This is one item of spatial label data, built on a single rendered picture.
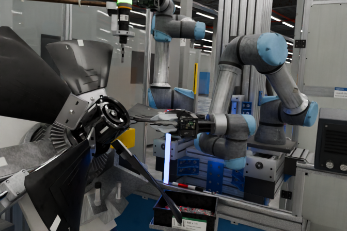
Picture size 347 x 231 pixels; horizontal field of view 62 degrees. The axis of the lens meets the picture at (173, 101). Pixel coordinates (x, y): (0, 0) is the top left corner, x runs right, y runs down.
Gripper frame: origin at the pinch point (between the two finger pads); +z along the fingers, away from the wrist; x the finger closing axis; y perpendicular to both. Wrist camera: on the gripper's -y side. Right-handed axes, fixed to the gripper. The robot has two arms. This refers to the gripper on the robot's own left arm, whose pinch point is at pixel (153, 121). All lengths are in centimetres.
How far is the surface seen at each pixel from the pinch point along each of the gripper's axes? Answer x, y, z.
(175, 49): -15, -465, -87
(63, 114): -6.5, 16.3, 26.1
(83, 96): -9.2, 4.1, 22.5
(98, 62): -19.2, -5.1, 18.9
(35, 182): -1, 44, 26
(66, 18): -37, -75, 42
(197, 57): 2, -561, -157
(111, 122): -5.0, 18.6, 13.5
